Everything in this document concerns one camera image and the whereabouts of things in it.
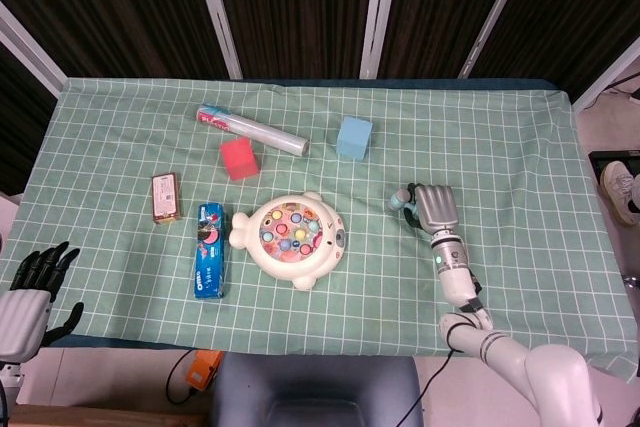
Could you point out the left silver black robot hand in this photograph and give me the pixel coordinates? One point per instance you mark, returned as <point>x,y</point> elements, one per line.
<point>22,317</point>

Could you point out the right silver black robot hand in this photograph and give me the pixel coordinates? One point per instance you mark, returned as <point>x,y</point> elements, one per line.
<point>437,207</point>

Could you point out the small teal toy rod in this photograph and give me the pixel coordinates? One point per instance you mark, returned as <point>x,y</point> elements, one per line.
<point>399,199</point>

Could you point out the white fishing game toy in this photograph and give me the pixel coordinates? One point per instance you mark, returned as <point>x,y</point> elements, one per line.
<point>292,269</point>

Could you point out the green checked tablecloth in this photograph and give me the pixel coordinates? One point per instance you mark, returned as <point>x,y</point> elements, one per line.
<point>400,307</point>

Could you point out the blue foam cube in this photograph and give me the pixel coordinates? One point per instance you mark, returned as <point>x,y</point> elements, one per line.
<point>354,139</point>

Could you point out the grey white sneaker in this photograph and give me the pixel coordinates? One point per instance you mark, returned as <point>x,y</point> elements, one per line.
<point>620,192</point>

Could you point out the small brown cardboard box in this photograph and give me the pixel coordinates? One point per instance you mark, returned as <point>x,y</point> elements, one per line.
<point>166,197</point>

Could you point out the orange device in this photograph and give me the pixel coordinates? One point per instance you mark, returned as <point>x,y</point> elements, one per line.
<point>204,372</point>

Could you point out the clear cling film roll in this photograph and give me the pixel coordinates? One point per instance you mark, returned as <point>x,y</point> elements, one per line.
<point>260,131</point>

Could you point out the blue Oreo cookie box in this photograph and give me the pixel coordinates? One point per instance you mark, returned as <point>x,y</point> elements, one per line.
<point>210,257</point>

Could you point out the red foam cube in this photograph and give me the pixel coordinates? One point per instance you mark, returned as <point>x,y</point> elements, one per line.
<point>240,162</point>

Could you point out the grey blue chair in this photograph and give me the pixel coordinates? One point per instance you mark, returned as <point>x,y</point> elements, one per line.
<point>315,392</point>

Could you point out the white metal frame post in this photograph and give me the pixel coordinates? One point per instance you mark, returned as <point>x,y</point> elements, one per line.
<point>607,74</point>
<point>495,12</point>
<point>217,17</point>
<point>380,12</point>
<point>30,47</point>

